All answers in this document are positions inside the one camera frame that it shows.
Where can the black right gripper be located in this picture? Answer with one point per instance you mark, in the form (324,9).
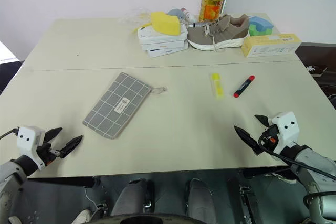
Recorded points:
(269,136)

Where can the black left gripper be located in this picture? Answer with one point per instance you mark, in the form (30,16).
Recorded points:
(47,152)

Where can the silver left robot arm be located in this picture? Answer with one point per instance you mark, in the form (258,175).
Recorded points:
(10,179)

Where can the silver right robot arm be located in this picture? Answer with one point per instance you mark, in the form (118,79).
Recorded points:
(313,171)

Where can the grey checked fabric pencil case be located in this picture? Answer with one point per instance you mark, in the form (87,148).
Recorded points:
(117,104)

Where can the red and black marker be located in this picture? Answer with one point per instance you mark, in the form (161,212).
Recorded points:
(244,86)

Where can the yellow highlighter pen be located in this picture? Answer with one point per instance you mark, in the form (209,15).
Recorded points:
(217,85)

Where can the white shoe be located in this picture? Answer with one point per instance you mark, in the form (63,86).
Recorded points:
(82,216)

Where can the yellow and white carton box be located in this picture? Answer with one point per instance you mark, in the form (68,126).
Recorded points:
(270,44)

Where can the brown shoe on floor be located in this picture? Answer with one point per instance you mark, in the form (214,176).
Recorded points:
(317,69)

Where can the grey right robot leg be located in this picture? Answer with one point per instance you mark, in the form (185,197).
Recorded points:
(200,199)

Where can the grey robot leg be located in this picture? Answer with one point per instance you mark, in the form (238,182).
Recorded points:
(130,197)
(200,199)

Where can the grey left robot leg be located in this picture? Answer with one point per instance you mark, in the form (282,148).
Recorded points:
(130,197)

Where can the blue and green sponge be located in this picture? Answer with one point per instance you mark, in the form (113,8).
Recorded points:
(260,26)

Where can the beige grey sneaker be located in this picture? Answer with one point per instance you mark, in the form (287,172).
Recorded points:
(218,32)

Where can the white flat box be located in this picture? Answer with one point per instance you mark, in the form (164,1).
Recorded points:
(165,51)
(162,37)
(165,46)

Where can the small silver cylinder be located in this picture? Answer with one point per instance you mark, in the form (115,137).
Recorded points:
(196,24)

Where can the white and red small bottle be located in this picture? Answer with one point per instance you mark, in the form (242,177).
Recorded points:
(186,12)

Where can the yellow sponge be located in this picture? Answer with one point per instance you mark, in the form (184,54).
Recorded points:
(165,23)

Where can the grey plush toy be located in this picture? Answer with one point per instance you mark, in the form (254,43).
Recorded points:
(176,14)

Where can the clear plastic bag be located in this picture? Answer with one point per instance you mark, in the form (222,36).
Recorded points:
(136,16)

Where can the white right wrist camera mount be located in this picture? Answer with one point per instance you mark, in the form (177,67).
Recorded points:
(284,127)

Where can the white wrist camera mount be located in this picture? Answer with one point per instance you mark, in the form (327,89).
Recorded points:
(284,127)
(29,140)

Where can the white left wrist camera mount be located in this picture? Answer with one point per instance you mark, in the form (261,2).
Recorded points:
(29,140)

